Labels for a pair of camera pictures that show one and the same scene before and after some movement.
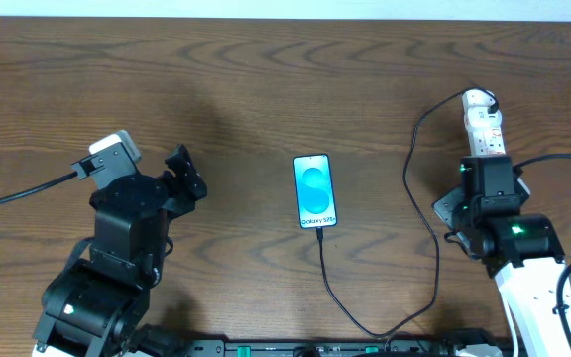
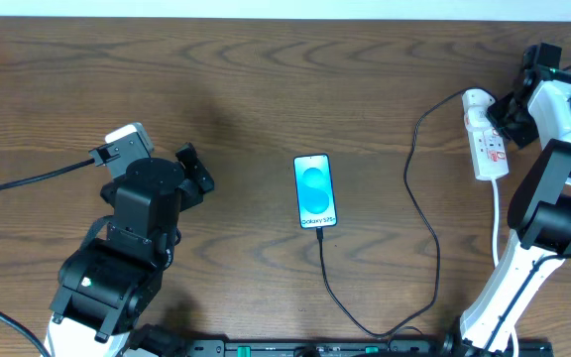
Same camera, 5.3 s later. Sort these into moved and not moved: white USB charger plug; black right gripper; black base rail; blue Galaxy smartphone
Moved: black right gripper
Not moved: black base rail; white USB charger plug; blue Galaxy smartphone
